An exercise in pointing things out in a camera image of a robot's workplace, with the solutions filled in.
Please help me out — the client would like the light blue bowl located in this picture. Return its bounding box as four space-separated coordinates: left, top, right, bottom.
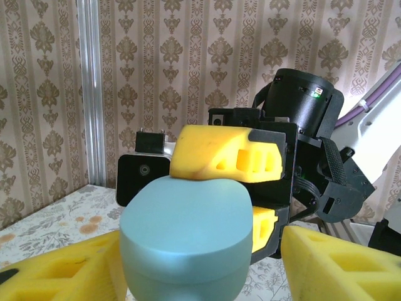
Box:
118 175 254 301

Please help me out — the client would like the aluminium frame post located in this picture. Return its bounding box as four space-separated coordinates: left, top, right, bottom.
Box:
76 0 107 189

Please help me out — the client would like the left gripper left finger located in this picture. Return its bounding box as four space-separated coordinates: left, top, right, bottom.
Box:
0 231 130 301

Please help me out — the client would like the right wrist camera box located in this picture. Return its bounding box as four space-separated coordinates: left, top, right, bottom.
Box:
115 127 176 208

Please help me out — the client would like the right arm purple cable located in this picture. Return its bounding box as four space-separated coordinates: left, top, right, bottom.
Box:
335 64 401 126

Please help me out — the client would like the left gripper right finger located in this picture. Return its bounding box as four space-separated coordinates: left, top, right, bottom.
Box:
281 225 401 301

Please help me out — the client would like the thin black cable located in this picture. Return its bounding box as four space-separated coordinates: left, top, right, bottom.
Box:
289 177 322 222

